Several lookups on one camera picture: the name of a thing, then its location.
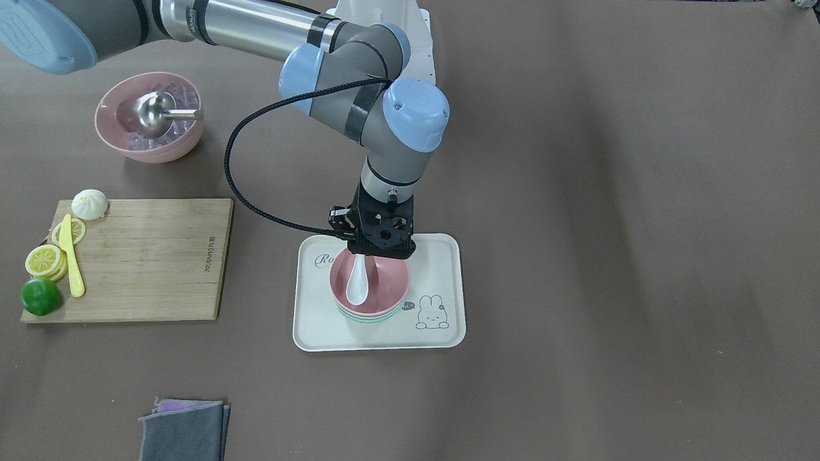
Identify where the lemon slice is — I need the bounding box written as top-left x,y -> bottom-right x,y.
24,244 -> 68,281
51,218 -> 86,247

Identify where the bamboo cutting board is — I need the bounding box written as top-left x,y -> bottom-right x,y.
20,198 -> 234,323

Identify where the purple cloth underneath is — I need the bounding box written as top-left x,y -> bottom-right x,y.
151,399 -> 224,414

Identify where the lemon slice upper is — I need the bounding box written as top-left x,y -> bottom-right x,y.
51,218 -> 86,247

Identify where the small pink bowl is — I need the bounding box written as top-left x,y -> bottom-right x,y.
330,248 -> 411,316

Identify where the grey folded cloth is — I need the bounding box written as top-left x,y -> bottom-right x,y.
138,403 -> 231,460

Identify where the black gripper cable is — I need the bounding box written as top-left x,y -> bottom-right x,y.
224,77 -> 393,239

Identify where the metal ice scoop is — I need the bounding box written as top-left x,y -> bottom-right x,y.
115,91 -> 203,139

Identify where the green lime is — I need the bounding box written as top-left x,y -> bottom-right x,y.
20,277 -> 63,317

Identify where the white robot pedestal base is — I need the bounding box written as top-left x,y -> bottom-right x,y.
326,1 -> 436,85

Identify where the cream rabbit tray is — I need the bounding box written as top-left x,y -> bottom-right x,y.
293,234 -> 468,352

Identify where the green bowl stack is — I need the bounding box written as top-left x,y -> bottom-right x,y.
336,301 -> 404,325

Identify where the large pink ice bowl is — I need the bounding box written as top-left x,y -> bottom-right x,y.
94,71 -> 204,163

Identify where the yellow plastic knife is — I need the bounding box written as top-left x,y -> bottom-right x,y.
59,214 -> 85,298

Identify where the white ceramic spoon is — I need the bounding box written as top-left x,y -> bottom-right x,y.
345,254 -> 370,306

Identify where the lemon slice lower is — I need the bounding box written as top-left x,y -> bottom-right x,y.
24,244 -> 68,281

